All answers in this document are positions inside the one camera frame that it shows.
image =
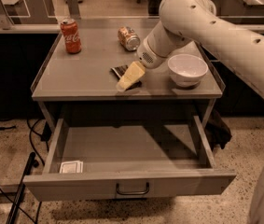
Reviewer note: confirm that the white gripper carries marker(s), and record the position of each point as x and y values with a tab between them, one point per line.
148	54

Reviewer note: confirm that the dark chocolate rxbar wrapper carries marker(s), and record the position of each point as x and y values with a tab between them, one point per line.
119	71

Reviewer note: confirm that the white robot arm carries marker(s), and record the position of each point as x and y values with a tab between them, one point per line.
241	50

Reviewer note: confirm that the open grey top drawer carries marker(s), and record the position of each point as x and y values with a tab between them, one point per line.
174	158

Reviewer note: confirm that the white card in drawer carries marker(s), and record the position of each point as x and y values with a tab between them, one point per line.
71	167

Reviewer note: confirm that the orange soda can lying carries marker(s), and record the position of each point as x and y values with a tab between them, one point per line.
128	38

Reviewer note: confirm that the grey metal cabinet table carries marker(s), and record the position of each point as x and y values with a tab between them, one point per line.
87	76

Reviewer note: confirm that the white ceramic bowl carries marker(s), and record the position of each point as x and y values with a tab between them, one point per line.
187	70

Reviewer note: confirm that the red coca-cola can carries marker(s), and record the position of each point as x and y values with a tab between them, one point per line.
71	37

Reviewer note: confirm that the black cloth behind cabinet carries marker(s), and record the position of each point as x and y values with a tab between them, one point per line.
217	131

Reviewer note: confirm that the black pole on floor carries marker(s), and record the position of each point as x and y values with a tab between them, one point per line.
11	219

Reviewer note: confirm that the black metal drawer handle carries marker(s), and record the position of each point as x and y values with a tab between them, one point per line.
132	193

